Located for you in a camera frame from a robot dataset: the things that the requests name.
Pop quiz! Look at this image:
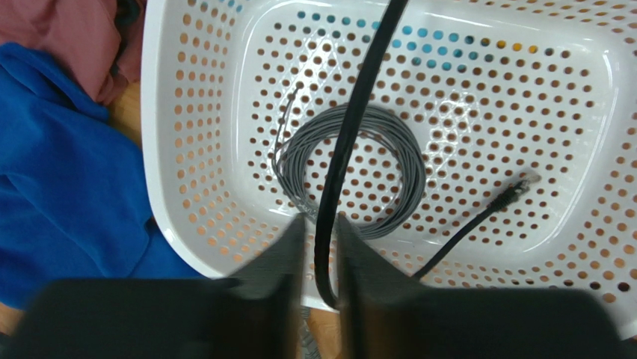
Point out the blue cloth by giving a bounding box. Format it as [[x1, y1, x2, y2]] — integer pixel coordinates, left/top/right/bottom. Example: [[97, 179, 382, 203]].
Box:
[[1, 43, 197, 309]]

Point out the pink cloth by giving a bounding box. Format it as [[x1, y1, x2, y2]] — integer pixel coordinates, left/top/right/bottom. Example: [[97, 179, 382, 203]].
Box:
[[1, 1, 147, 105]]

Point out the black cable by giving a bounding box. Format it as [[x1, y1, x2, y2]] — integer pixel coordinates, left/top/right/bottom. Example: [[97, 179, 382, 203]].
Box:
[[313, 0, 542, 310]]

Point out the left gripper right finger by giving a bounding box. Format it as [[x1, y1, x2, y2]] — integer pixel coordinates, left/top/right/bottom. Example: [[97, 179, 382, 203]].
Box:
[[336, 215, 420, 358]]

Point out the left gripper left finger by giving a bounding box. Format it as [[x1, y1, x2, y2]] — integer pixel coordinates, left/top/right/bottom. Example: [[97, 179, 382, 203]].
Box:
[[226, 215, 306, 358]]

